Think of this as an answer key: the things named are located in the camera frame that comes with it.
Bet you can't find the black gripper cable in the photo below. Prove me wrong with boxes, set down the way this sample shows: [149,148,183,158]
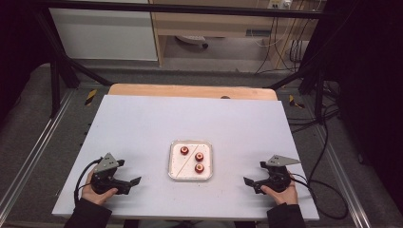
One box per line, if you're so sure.
[73,157,104,204]
[288,172,350,220]

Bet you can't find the black curtain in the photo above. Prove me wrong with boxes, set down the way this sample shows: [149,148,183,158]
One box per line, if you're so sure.
[321,0,403,208]
[0,0,53,123]

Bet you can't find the wooden table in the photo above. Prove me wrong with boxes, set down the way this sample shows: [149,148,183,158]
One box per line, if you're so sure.
[107,83,278,102]

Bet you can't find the hanging black cables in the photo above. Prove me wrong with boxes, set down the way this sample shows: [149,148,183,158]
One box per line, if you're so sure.
[254,16,306,76]

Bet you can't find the black metal frame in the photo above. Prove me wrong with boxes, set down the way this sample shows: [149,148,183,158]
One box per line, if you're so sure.
[32,0,329,125]

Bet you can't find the white power strip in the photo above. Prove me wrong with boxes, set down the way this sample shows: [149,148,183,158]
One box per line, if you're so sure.
[267,0,293,10]

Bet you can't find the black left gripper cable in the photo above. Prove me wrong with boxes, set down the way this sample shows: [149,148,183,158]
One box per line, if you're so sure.
[73,157,104,204]

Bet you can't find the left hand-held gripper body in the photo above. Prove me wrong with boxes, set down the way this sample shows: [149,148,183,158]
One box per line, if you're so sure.
[90,152,132,196]

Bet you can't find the white cabinet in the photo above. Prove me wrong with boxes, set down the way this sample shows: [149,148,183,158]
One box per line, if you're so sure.
[48,7,159,62]

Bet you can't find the person's left hand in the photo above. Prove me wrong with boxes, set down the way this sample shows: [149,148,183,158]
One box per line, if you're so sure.
[81,170,119,206]

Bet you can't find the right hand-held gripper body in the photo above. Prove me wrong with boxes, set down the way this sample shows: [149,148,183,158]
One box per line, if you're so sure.
[253,154,301,195]

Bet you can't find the aluminium floor rail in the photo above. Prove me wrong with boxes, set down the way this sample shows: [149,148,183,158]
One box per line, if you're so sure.
[316,125,373,228]
[0,89,76,211]

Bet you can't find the thin wooden skewer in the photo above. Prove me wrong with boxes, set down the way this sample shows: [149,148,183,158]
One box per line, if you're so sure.
[177,144,200,177]

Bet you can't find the white square tray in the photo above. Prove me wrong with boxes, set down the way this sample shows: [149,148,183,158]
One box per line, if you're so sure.
[167,139,214,181]

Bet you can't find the office chair base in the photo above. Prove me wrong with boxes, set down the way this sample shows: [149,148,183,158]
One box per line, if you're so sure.
[175,34,210,49]

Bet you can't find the light wooden desk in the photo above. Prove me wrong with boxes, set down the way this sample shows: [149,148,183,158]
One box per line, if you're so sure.
[148,0,321,68]

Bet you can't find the person's right hand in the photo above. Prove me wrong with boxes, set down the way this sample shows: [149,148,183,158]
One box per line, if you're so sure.
[259,172,298,206]

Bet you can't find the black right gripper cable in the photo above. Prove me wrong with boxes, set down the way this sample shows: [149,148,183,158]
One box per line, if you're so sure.
[288,172,350,220]

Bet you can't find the black floor cable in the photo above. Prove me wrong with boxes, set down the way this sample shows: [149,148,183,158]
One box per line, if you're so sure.
[286,80,341,183]

